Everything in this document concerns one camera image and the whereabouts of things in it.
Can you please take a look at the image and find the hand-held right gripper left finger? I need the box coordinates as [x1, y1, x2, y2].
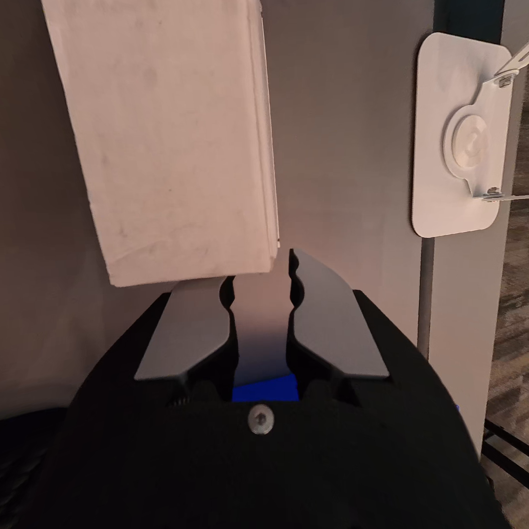
[134, 276, 239, 382]

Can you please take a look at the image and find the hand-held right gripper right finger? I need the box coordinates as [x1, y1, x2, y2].
[286, 248, 391, 379]

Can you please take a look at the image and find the blue cloth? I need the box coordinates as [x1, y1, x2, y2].
[232, 373, 301, 403]

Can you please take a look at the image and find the grey metal pole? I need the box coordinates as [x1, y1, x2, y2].
[417, 237, 435, 361]

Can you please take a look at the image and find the white cardboard box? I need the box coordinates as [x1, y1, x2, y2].
[41, 0, 280, 288]

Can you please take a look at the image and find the black wire rack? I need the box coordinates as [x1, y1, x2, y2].
[481, 417, 529, 494]

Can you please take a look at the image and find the white mounting plate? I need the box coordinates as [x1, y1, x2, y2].
[411, 32, 514, 239]

